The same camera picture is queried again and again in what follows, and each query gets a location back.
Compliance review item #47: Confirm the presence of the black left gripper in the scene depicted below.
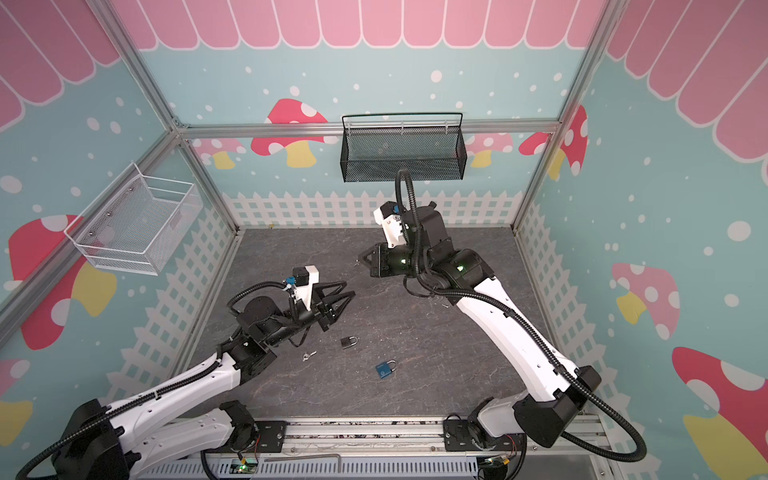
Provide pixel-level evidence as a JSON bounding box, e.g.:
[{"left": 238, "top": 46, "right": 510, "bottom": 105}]
[{"left": 265, "top": 281, "right": 356, "bottom": 348}]

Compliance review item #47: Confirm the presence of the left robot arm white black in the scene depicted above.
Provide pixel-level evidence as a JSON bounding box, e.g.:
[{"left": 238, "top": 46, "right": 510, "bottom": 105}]
[{"left": 16, "top": 277, "right": 355, "bottom": 479}]

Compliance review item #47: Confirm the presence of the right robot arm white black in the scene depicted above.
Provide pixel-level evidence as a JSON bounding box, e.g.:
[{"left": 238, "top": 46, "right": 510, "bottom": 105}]
[{"left": 359, "top": 168, "right": 647, "bottom": 463}]

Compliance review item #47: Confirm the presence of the blue padlock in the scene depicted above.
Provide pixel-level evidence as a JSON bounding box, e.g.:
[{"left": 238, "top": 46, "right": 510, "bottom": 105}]
[{"left": 375, "top": 360, "right": 397, "bottom": 379}]

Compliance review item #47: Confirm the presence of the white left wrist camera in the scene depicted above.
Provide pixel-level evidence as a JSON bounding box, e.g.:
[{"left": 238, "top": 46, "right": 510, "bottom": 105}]
[{"left": 286, "top": 265, "right": 319, "bottom": 311}]

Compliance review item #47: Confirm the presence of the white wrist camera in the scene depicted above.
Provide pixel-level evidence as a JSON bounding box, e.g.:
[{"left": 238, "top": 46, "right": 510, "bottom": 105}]
[
  {"left": 373, "top": 201, "right": 406, "bottom": 249},
  {"left": 286, "top": 265, "right": 319, "bottom": 311}
]

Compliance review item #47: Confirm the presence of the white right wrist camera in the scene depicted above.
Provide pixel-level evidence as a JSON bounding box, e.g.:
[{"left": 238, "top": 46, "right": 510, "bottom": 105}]
[{"left": 373, "top": 201, "right": 406, "bottom": 249}]

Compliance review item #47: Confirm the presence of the black wire mesh basket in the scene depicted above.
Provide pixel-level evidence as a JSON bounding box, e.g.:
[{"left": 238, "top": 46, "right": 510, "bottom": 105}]
[{"left": 340, "top": 112, "right": 468, "bottom": 183}]

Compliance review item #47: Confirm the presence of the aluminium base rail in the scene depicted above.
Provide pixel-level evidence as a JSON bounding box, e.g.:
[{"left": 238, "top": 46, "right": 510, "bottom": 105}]
[{"left": 113, "top": 416, "right": 607, "bottom": 480}]

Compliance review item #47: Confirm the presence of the white wire mesh basket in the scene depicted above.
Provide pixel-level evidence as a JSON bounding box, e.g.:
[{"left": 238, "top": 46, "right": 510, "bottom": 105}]
[{"left": 64, "top": 163, "right": 204, "bottom": 276}]

